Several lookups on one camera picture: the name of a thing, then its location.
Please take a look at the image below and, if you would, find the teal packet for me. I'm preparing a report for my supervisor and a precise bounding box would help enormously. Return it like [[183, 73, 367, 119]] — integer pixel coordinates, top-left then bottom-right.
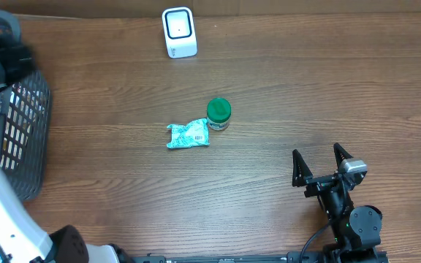
[[167, 118, 210, 149]]

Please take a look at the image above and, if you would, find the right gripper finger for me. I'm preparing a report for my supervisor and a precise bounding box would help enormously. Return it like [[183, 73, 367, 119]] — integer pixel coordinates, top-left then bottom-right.
[[333, 142, 353, 170], [292, 149, 313, 187]]

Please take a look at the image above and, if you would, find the white barcode scanner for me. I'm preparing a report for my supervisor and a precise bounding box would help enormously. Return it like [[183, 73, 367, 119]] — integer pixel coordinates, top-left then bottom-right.
[[162, 7, 197, 58]]

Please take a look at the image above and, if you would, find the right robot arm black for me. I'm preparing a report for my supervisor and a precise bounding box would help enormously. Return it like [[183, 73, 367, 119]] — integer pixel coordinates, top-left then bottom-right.
[[287, 143, 388, 262]]

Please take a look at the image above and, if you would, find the green lid jar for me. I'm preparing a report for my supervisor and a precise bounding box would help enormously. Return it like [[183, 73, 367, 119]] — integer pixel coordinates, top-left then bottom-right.
[[206, 98, 232, 131]]

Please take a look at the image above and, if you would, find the grey plastic shopping basket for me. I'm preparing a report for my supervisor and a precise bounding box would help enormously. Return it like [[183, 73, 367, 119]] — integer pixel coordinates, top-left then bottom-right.
[[0, 9, 53, 202]]

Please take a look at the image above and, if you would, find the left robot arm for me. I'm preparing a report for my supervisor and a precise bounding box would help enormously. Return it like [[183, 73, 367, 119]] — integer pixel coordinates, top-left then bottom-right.
[[0, 19, 130, 262]]

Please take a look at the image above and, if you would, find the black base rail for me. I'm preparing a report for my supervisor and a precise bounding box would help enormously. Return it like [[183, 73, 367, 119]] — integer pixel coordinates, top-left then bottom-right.
[[131, 252, 335, 263]]

